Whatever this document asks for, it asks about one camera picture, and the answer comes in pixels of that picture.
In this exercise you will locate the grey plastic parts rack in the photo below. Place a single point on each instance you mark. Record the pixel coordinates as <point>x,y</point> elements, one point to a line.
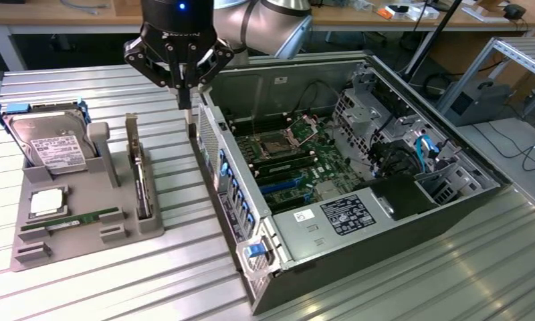
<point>89,200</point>

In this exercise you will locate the installed dark RAM stick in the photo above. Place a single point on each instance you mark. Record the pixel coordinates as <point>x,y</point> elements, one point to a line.
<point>285,166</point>

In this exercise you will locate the black slanted pole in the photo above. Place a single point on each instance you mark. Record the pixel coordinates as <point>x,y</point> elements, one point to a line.
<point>432,36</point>

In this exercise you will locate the green RAM stick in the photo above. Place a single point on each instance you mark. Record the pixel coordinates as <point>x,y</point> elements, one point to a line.
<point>89,217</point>

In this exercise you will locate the aluminium profile frame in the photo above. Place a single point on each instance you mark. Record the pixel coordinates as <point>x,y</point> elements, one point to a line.
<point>522,50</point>

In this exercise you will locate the open metal socket cover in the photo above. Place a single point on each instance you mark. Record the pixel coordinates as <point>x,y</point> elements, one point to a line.
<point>305,130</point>

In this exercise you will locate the blue plastic disk caddy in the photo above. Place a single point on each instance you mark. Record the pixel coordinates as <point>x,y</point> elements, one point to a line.
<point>17,108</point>

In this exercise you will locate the silver chipset heatsink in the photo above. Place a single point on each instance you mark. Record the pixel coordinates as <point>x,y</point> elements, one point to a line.
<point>327,190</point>

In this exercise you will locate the grey power supply unit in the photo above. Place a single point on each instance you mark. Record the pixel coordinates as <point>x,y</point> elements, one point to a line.
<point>303,234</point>

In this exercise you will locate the flat white box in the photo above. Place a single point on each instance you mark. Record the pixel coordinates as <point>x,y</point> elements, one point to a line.
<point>483,14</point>

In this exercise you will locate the open black PC case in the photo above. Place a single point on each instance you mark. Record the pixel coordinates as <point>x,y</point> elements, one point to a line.
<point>383,254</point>

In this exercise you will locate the blue expansion slot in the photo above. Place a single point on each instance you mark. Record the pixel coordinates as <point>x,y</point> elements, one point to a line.
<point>277,186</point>

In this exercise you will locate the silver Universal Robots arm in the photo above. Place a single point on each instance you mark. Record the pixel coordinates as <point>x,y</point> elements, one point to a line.
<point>267,26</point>

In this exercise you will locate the orange and white box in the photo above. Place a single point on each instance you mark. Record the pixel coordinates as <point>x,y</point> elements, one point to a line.
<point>389,11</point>

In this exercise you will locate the green motherboard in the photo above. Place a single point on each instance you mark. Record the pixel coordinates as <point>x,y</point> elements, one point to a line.
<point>333,164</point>

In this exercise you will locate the CPU socket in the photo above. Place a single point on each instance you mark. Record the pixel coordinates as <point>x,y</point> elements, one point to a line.
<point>273,145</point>

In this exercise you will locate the black plastic fan shroud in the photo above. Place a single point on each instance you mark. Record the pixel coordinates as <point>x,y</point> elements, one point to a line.
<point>406,197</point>

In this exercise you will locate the silver hard disk with label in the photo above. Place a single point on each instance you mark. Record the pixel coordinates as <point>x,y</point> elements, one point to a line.
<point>48,140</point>

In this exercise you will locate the green graphics card with bracket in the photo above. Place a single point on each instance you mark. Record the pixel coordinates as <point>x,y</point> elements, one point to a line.
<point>137,167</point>

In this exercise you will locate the long wooden desk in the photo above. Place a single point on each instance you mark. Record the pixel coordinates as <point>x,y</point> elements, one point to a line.
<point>48,15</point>

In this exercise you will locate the small black device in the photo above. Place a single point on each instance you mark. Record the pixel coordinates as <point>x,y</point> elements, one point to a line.
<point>514,10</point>

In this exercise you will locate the perforated metal disk bay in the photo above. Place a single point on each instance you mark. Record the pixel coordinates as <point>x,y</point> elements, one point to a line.
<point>450,184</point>

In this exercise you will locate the black expansion slot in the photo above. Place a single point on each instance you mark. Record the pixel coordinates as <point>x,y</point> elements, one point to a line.
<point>292,203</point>

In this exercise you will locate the grey metal disk bay cage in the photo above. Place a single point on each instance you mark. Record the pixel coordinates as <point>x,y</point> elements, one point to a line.
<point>360,120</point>

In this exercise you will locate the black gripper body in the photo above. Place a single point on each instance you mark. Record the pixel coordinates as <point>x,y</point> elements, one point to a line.
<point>177,26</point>

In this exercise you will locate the small white box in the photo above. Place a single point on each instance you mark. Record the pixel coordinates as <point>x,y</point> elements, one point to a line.
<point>420,12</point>

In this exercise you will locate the silver CPU chip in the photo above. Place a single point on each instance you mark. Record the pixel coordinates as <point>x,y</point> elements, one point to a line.
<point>48,202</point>

